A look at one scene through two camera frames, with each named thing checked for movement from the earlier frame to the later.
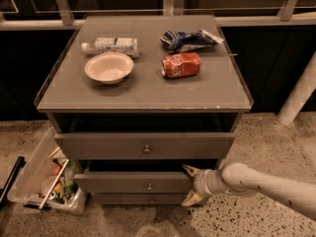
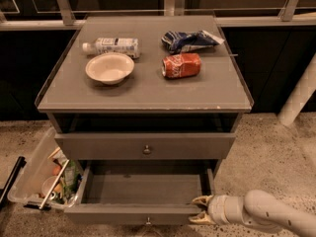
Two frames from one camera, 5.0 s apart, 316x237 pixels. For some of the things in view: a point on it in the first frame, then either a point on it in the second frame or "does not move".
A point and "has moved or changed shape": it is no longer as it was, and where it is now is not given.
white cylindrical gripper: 199,183 → 216,209
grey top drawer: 143,145 does not move
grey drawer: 132,182 has moved or changed shape
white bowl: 109,67 does not move
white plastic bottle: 115,44 does not move
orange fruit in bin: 55,170 does not move
